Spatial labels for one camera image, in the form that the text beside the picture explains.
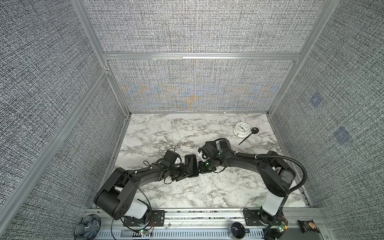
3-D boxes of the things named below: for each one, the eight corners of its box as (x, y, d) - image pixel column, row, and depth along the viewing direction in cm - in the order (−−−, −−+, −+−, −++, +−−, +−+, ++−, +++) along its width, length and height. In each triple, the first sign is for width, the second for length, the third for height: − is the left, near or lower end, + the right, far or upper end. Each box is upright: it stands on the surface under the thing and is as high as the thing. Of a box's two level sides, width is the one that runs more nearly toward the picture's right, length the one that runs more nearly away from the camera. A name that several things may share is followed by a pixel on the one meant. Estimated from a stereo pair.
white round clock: (234, 138, 106) (235, 134, 103) (231, 126, 113) (233, 122, 110) (249, 138, 106) (252, 134, 103) (246, 126, 113) (248, 122, 110)
